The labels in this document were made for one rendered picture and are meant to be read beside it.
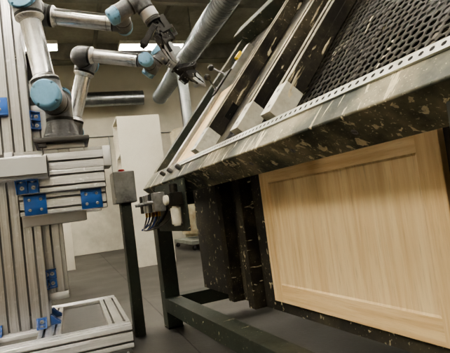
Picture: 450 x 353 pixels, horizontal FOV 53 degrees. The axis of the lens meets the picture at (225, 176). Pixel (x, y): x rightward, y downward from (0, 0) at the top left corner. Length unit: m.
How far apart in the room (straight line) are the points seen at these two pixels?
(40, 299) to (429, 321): 1.63
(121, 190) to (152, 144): 3.72
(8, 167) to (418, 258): 1.48
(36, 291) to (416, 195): 1.65
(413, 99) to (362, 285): 0.71
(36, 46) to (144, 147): 4.31
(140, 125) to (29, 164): 4.45
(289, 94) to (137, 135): 4.92
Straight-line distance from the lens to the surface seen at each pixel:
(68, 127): 2.07
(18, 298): 2.24
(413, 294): 1.30
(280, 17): 2.41
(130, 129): 6.26
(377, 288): 1.40
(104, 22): 2.19
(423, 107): 0.90
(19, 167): 1.92
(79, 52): 2.66
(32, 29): 2.08
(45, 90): 1.96
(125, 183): 2.59
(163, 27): 2.06
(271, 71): 1.72
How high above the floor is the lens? 0.66
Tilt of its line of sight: 4 degrees up
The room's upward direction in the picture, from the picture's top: 7 degrees counter-clockwise
